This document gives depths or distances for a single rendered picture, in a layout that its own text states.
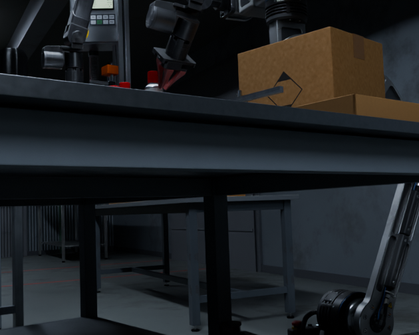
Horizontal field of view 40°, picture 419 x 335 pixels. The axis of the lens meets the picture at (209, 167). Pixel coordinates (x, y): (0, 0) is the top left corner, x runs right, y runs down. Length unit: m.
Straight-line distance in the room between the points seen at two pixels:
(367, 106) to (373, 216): 4.15
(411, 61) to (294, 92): 3.42
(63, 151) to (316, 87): 0.90
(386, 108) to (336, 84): 0.42
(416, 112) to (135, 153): 0.56
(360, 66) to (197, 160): 0.86
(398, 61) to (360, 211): 1.30
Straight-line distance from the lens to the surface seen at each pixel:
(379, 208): 5.02
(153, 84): 1.60
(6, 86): 0.57
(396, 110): 1.02
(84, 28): 1.92
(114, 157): 0.65
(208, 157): 0.72
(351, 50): 1.49
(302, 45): 1.46
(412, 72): 4.81
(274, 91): 1.29
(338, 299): 1.96
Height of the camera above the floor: 0.70
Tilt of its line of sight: 4 degrees up
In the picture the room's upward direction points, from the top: 2 degrees counter-clockwise
